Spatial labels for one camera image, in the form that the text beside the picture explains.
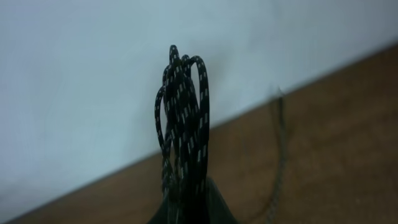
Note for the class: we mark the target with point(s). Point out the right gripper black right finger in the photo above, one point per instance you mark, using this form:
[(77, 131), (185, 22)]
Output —
[(218, 211)]

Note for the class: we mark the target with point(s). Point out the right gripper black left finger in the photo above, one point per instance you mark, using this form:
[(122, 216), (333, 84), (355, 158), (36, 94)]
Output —
[(164, 215)]

